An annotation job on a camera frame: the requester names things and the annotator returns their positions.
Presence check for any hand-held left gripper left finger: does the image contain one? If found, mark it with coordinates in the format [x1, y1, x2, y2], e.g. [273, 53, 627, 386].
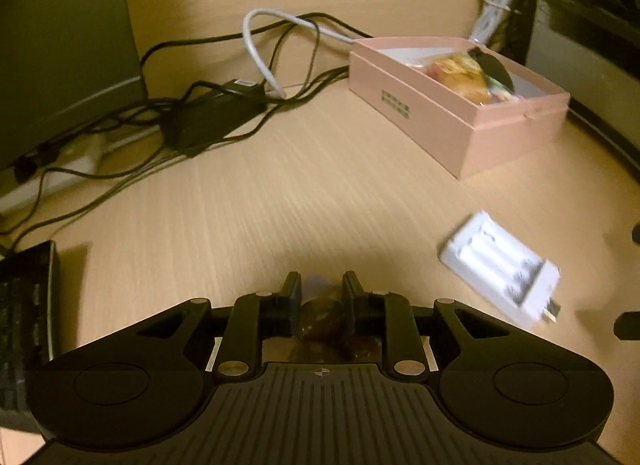
[131, 271, 303, 380]

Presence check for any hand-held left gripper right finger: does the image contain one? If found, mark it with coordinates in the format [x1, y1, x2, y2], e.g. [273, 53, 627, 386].
[342, 271, 516, 380]

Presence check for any packet of brown balls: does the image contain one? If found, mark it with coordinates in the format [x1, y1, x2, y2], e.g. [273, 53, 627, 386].
[292, 275, 386, 363]

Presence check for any white battery charger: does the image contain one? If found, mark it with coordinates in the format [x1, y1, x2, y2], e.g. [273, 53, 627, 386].
[439, 210, 563, 330]

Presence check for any pink cardboard box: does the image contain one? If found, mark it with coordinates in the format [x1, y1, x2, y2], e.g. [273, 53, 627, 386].
[347, 36, 571, 180]

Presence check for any bread with yellow labels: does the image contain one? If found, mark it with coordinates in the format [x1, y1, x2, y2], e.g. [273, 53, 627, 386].
[427, 52, 493, 106]

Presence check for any black power adapter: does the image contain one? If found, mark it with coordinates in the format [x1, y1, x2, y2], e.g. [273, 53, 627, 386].
[160, 78, 268, 156]

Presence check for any black plush toy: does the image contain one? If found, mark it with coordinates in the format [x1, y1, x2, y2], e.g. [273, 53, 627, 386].
[467, 45, 516, 93]

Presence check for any computer case with glass panel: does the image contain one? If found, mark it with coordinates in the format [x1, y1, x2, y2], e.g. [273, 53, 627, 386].
[525, 0, 640, 171]

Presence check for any white power strip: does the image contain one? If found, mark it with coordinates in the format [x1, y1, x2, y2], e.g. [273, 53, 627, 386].
[0, 122, 166, 211]

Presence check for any black keyboard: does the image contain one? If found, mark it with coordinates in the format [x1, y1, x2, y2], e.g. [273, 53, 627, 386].
[0, 240, 61, 413]

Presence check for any dark monitor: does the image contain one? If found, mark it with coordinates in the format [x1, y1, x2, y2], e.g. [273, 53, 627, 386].
[0, 0, 150, 171]

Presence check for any white looped cable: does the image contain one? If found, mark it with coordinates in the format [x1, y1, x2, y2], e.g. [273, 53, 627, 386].
[242, 8, 376, 98]

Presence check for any white coiled cable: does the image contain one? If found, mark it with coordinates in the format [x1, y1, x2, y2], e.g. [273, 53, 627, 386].
[467, 0, 518, 46]

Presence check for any black power cable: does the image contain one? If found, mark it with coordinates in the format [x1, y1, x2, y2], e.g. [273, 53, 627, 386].
[0, 12, 351, 246]

